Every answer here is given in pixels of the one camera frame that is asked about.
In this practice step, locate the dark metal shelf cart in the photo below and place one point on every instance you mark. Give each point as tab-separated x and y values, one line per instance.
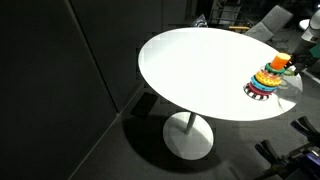
224	11

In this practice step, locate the grey chair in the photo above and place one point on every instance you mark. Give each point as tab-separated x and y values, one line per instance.
271	23

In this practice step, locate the white table pedestal pole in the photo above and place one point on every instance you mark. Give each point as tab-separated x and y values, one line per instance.
190	122

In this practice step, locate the small white round table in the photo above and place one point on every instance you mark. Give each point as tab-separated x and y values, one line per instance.
304	24

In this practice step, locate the black white striped stacker base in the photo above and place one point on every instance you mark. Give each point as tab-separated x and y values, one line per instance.
256	96

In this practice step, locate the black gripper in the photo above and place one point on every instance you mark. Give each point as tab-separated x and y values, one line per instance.
302	53

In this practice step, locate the yellow bar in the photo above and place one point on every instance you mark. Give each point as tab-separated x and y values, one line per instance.
239	28

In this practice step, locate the dark flat floor box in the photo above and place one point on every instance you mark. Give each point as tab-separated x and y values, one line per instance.
144	105

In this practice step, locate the white round table base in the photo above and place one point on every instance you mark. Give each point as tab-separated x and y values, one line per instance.
188	140

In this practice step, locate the black box with white print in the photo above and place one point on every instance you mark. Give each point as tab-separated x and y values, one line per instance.
201	21

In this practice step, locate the black spring clamp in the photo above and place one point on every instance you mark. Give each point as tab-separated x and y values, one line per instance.
271	153
306	128

